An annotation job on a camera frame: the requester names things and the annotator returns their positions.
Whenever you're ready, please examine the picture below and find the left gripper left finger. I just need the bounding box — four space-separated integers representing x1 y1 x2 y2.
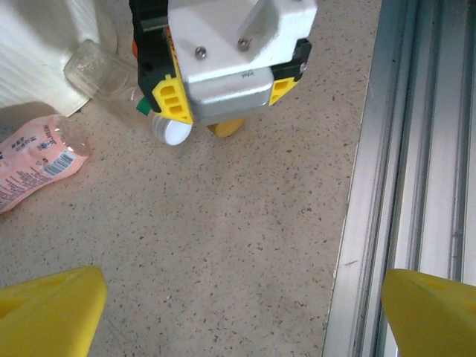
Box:
0 265 108 357

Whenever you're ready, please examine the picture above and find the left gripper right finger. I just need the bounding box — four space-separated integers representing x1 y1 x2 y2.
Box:
382 268 476 357

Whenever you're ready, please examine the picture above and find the white ribbed bin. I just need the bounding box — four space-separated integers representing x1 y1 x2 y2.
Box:
0 0 120 118

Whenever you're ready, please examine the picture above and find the clear bottle green neck band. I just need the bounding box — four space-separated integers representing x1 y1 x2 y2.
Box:
62 39 194 147

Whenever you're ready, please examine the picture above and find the pink drink bottle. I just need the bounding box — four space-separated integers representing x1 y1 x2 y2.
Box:
0 113 92 216

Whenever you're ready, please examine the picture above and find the wide aluminium base rail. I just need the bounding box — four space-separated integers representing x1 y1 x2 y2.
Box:
321 0 476 357

